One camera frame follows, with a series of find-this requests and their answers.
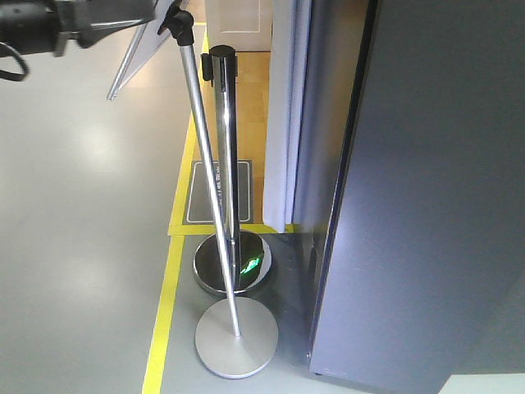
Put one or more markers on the silver sign stand pole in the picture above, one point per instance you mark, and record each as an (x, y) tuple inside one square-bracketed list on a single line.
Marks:
[(237, 336)]

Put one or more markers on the fridge door with shelves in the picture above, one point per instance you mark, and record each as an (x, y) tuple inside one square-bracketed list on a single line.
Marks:
[(428, 237)]

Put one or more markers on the white panelled door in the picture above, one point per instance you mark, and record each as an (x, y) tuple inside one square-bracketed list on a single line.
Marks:
[(245, 25)]

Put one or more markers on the grey curtain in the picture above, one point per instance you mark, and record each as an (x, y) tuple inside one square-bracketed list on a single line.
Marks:
[(289, 58)]

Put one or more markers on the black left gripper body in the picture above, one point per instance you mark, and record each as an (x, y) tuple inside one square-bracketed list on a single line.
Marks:
[(32, 27)]

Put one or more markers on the chrome barrier stanchion post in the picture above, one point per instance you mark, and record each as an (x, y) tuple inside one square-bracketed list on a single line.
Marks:
[(251, 258)]

